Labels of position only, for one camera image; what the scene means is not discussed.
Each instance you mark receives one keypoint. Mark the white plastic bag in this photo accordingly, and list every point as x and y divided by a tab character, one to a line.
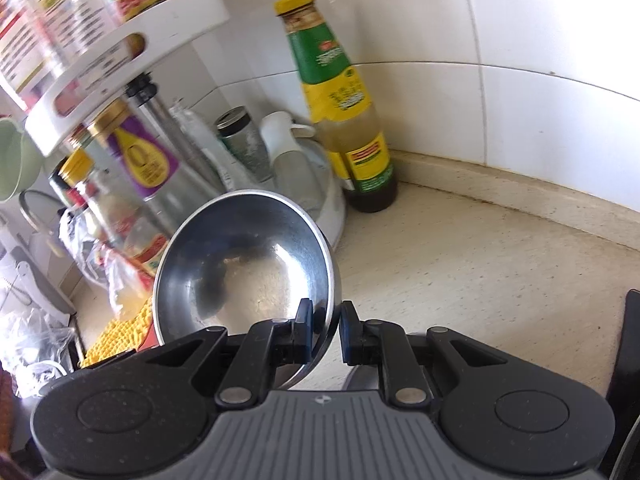
35	350

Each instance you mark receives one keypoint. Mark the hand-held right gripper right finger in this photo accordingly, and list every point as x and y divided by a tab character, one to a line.
350	335

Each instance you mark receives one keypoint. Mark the light green plastic basin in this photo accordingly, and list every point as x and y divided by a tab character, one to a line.
15	160

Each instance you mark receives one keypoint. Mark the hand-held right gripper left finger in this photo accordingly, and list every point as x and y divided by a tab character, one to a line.
305	332

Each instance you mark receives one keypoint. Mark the clear crumpled plastic bag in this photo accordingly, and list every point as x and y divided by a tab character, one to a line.
95	255

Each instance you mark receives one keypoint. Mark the glass lid with black knob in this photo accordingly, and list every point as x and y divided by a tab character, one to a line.
40	215

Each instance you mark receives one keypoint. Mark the stainless steel bowl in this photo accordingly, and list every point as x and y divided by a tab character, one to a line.
240	260

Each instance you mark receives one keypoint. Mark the green yellow label sauce bottle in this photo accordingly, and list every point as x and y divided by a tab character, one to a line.
345	110

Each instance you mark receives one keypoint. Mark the yellow cap vinegar bottle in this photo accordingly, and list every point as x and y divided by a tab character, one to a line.
125	230

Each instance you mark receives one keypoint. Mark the white seasoning packet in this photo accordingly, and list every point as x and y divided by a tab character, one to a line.
55	20

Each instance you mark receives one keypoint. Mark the yellow chenille mat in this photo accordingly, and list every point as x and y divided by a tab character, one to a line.
120	335

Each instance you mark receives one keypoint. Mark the purple label sauce bottle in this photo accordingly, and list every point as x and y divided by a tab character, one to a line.
145	160

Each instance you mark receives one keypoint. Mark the metal shaker with dark lid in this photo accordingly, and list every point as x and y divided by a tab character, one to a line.
245	142

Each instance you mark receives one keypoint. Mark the black gas stove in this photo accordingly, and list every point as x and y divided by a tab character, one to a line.
627	360

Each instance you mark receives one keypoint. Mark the white dispenser bottle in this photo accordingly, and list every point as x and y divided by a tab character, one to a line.
285	150

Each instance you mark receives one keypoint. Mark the red cloth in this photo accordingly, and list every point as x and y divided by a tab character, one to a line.
149	344

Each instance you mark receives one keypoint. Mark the white two-tier rotating rack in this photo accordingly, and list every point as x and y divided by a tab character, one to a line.
165	25

